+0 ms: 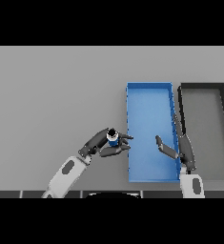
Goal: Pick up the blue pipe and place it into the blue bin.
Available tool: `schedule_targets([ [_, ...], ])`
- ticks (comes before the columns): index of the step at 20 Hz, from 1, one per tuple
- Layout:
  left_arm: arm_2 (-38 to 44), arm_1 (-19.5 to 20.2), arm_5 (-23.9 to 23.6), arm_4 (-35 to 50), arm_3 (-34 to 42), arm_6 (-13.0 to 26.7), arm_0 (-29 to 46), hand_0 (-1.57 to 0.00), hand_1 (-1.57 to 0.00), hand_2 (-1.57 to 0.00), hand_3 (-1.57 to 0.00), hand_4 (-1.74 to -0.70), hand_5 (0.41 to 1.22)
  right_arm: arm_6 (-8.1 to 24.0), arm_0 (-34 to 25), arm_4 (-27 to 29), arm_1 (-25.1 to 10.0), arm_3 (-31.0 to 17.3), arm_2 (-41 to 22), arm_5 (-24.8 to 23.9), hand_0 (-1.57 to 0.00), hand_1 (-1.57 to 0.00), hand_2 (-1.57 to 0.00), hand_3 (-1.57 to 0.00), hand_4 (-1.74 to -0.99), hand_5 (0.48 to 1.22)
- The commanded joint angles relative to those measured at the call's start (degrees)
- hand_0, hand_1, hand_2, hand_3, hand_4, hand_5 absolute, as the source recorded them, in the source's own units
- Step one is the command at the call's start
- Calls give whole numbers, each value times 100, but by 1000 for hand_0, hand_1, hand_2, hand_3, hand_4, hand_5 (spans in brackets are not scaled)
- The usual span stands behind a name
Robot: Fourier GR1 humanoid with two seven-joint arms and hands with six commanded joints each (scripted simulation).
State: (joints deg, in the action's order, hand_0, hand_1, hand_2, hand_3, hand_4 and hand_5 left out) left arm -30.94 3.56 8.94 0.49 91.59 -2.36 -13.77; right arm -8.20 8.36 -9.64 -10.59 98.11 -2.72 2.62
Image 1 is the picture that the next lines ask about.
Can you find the dark grey bin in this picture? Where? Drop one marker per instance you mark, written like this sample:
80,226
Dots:
208,127

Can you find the blue pipe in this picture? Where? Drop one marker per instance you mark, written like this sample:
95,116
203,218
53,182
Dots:
112,138

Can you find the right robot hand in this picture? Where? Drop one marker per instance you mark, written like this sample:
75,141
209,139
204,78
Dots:
184,146

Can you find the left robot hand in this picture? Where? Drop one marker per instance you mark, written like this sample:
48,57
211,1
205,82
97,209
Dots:
97,142

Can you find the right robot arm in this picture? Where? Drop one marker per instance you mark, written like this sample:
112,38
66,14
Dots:
192,186

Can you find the blue bin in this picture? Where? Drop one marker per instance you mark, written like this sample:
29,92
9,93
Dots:
150,133

